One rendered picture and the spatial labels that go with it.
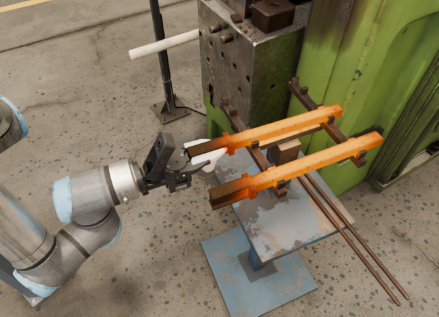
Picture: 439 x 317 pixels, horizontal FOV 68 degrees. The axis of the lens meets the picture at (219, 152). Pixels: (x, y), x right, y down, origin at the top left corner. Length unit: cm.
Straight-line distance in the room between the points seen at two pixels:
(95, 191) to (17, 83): 214
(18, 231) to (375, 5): 97
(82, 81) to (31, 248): 196
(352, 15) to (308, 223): 60
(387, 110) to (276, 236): 86
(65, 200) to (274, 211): 55
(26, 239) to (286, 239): 61
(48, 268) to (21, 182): 136
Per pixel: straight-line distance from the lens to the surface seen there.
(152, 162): 70
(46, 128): 233
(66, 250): 80
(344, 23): 108
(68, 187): 72
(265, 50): 113
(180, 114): 216
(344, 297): 164
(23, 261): 77
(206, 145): 74
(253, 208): 97
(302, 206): 99
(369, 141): 83
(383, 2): 99
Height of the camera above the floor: 149
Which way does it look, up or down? 50 degrees down
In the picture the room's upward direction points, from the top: straight up
